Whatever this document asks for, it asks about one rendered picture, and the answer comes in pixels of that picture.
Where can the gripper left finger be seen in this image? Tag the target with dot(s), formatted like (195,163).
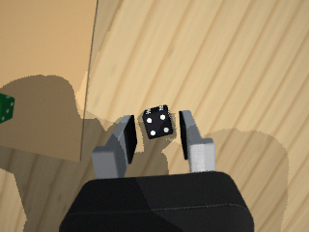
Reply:
(111,160)

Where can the tan square mat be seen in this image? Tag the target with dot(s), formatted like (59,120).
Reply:
(45,57)

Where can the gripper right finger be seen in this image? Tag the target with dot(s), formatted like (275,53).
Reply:
(199,151)

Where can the black die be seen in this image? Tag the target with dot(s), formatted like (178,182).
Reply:
(157,121)

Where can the green die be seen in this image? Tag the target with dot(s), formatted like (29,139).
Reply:
(6,108)

